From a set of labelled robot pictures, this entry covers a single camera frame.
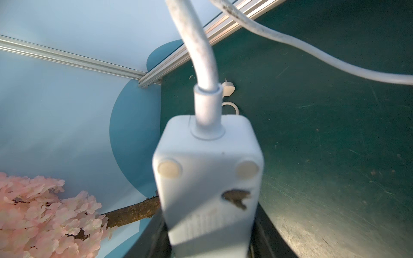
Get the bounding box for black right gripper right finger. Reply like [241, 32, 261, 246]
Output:
[250, 204, 298, 258]

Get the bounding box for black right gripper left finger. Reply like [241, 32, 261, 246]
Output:
[123, 209, 171, 258]

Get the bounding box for white power strip with cord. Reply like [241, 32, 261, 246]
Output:
[153, 1, 413, 258]

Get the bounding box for white power strip usb ports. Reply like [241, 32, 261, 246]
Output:
[222, 80, 240, 115]

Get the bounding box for pink cherry blossom tree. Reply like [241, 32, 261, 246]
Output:
[1, 173, 160, 258]

